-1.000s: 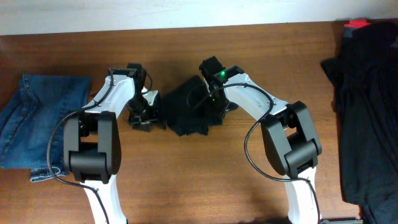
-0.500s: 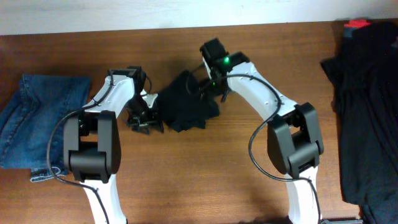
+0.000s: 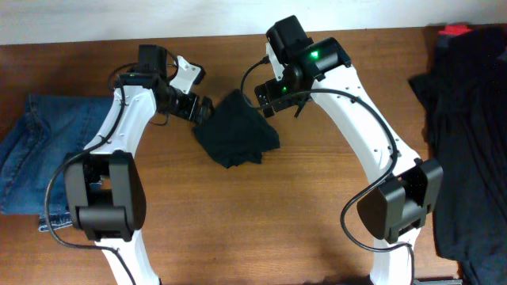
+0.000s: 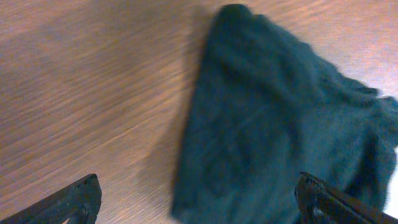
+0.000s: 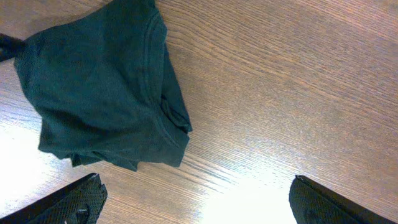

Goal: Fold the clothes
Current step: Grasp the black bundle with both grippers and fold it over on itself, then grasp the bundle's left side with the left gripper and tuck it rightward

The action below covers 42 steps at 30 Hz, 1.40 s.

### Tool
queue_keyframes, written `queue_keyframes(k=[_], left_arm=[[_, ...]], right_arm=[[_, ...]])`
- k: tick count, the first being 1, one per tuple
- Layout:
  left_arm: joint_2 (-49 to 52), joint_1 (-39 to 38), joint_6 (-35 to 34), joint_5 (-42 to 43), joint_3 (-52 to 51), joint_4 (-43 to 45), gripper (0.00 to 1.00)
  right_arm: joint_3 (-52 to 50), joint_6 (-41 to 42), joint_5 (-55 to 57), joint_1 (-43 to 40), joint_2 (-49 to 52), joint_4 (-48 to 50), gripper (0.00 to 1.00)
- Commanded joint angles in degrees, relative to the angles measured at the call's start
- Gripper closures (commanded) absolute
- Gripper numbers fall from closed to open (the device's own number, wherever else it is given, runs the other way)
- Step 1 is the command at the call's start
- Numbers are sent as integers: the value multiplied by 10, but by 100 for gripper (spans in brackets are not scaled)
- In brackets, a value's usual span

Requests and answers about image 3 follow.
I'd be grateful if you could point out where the black t-shirt with white logo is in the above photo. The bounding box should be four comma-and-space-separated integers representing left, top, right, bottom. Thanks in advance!
193, 89, 280, 169

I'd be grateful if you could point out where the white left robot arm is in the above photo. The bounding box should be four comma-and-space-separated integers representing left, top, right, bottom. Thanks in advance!
63, 44, 214, 284

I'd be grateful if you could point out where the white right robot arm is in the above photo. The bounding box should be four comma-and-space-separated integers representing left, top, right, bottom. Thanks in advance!
254, 16, 443, 284

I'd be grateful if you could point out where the red object at corner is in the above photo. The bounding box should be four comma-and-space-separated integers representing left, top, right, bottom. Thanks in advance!
437, 25, 473, 36

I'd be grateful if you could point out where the pile of black clothes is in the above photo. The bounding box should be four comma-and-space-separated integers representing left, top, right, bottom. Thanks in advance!
409, 27, 506, 284

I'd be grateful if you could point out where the black left camera cable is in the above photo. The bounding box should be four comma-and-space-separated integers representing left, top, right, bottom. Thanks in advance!
44, 49, 179, 285

